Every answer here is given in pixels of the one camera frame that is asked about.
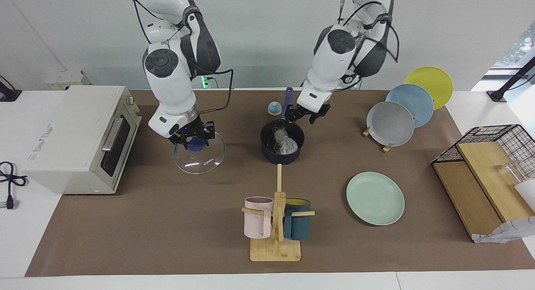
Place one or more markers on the light bamboo board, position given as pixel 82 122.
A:
pixel 489 173

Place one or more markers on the light blue plate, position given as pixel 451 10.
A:
pixel 416 100

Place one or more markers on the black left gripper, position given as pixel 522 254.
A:
pixel 313 109

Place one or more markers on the wooden plate rack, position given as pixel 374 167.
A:
pixel 388 147

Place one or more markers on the light green plate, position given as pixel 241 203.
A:
pixel 375 198

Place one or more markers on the brown wooden board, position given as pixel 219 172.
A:
pixel 464 194

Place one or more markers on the wooden mug tree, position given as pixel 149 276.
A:
pixel 276 250

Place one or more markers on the dark teal mug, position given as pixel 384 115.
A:
pixel 297 225

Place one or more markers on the small blue knob jar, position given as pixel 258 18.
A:
pixel 274 109

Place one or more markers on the clear glass cup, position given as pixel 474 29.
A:
pixel 508 171

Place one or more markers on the grey plate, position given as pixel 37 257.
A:
pixel 389 123

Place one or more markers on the pink mug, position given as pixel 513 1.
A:
pixel 256 223

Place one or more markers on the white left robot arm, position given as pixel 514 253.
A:
pixel 334 56

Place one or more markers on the beige toaster oven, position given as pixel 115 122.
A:
pixel 71 135

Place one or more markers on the black desk clamp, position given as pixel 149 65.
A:
pixel 7 93

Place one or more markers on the white vermicelli bundle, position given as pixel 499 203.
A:
pixel 286 143

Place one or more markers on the brown table mat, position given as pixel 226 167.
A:
pixel 167 223

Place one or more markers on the white power box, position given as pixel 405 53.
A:
pixel 67 79

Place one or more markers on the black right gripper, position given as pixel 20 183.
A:
pixel 194 130

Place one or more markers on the white crumpled bag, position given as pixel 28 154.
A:
pixel 508 231

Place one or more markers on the white cup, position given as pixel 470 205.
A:
pixel 527 194

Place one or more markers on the black angled stand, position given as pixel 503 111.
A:
pixel 512 81

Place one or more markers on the glass lid blue knob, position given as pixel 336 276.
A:
pixel 199 160

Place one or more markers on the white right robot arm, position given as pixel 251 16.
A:
pixel 171 81

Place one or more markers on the yellow plate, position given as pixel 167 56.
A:
pixel 434 81

